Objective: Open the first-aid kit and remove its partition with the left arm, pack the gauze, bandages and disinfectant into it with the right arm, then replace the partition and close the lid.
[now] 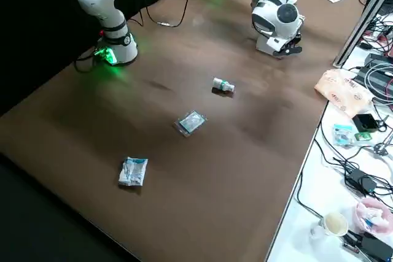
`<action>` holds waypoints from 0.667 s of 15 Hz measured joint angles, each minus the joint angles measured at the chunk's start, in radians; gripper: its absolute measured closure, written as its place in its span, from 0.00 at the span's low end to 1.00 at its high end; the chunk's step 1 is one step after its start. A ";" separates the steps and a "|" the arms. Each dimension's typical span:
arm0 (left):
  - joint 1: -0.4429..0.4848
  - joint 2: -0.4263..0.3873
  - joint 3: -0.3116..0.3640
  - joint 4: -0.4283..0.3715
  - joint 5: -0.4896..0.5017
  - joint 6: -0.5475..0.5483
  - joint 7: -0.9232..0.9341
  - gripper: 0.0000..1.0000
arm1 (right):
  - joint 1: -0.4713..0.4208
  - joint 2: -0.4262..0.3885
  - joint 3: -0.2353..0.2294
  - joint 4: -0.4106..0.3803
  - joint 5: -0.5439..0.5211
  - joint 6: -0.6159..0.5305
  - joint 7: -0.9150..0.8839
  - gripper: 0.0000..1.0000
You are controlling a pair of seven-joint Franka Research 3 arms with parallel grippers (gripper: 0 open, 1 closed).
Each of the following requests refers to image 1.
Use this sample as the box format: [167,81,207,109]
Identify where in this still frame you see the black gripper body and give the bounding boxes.
[284,27,303,47]

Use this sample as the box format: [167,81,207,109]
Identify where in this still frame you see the aluminium first-aid case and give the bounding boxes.
[255,13,306,57]

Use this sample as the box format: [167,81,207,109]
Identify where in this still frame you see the white disinfectant bottle green label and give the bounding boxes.
[211,77,236,94]

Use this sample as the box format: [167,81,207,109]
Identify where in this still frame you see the small clear gauze packet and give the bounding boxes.
[172,110,208,138]

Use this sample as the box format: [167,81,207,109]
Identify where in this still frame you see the black power supply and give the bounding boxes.
[357,53,393,94]

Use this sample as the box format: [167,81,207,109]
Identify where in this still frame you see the small blue white packet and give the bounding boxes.
[333,123,354,147]

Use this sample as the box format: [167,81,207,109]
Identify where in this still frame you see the small black box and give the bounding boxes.
[352,114,378,133]

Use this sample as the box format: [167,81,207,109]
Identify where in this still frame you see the black scissors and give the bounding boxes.
[373,114,393,156]

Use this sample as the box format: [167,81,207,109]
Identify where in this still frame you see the black laptop power brick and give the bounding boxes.
[345,168,378,196]

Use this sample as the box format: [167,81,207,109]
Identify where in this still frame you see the paper cup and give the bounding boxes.
[321,212,349,237]

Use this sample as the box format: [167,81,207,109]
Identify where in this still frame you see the pink plastic bag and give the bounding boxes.
[355,197,393,234]

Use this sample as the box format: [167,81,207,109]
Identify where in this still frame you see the crumpled blue white bandage packet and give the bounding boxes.
[118,156,149,187]

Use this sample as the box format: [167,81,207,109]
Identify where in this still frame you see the black flat device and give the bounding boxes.
[342,231,393,262]

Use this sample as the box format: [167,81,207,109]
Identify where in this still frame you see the aluminium profile post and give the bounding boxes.
[333,0,393,68]

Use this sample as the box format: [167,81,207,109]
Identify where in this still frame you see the black cable silver connector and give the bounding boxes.
[143,0,196,28]

